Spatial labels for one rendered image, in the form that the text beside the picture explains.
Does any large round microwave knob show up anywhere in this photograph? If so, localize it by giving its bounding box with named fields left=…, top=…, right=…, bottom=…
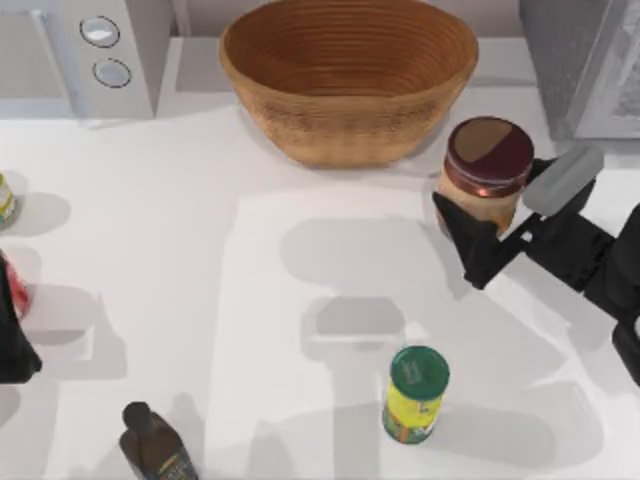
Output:
left=79, top=15, right=122, bottom=49

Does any dark olive bottle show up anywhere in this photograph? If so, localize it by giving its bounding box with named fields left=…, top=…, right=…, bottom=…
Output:
left=118, top=400, right=201, bottom=480

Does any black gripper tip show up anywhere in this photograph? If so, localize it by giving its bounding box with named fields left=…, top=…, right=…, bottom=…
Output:
left=0, top=258, right=43, bottom=387

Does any pale microwave oven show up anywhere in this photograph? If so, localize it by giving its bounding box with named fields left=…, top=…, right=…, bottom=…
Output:
left=0, top=0, right=175, bottom=121

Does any green and yellow can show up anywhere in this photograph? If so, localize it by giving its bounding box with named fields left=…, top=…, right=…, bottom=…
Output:
left=381, top=345, right=451, bottom=446

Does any small round microwave knob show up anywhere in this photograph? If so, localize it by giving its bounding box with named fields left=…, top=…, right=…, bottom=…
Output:
left=91, top=57, right=134, bottom=90

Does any red and white can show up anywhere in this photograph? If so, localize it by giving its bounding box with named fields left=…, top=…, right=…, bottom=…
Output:
left=0, top=251, right=32, bottom=322

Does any jar with dark red lid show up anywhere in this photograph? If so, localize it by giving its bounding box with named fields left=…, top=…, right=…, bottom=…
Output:
left=433, top=115, right=536, bottom=240

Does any yellow and white can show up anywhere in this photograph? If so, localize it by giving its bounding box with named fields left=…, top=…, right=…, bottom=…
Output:
left=0, top=171, right=19, bottom=230

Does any brown woven basket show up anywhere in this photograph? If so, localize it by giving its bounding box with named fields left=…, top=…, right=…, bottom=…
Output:
left=218, top=0, right=480, bottom=170

